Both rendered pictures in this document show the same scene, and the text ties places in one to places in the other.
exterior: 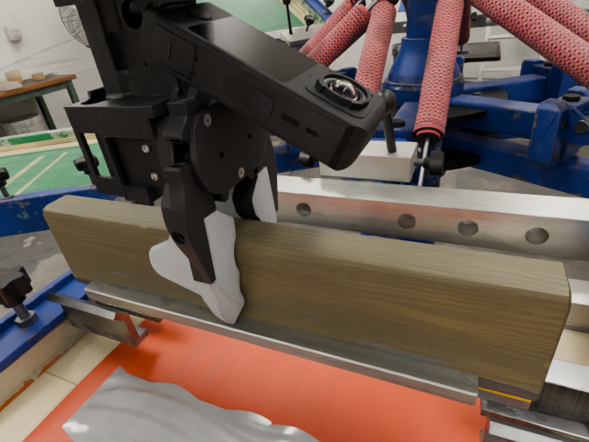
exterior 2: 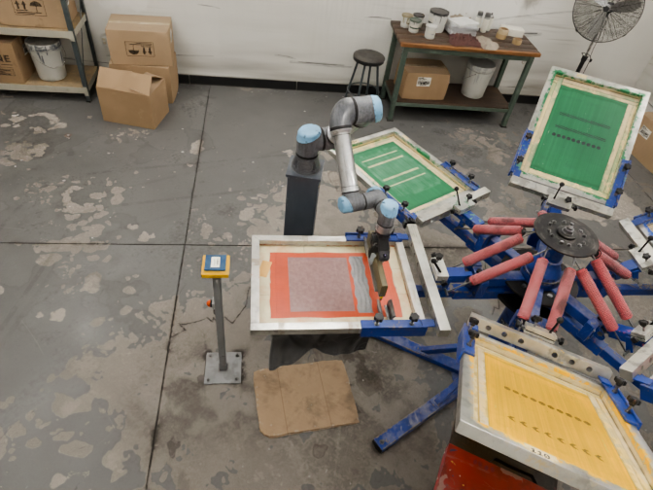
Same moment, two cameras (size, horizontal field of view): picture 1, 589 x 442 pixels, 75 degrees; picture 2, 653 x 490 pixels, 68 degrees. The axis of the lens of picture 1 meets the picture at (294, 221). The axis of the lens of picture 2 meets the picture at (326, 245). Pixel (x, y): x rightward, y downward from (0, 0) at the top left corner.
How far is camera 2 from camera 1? 2.02 m
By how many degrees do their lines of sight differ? 42
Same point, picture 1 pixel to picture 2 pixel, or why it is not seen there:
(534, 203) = (437, 303)
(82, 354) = (360, 249)
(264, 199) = not seen: hidden behind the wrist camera
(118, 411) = (356, 262)
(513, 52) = not seen: outside the picture
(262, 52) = (383, 246)
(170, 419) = (359, 269)
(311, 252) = (377, 264)
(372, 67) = (488, 251)
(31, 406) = (349, 249)
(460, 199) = (432, 291)
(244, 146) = not seen: hidden behind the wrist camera
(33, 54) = (534, 15)
